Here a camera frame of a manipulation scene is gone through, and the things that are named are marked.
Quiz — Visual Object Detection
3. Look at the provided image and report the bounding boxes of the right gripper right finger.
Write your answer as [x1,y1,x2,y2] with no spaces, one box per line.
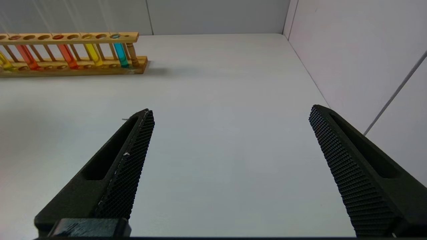
[309,105,427,238]

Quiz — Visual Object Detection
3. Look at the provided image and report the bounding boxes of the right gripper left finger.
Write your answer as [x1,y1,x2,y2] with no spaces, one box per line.
[34,109,155,231]

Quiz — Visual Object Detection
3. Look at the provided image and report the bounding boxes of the test tube yellow pigment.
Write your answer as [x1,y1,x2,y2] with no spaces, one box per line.
[0,52,15,71]
[67,0,104,67]

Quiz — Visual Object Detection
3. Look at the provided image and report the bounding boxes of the wooden test tube rack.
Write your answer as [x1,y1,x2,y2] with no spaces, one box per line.
[0,32,149,78]

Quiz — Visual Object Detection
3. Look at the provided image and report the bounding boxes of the test tube red pigment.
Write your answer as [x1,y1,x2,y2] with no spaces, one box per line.
[33,0,79,70]
[0,13,41,71]

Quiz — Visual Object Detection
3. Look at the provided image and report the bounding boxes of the test tube blue pigment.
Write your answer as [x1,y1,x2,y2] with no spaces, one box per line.
[100,0,130,68]

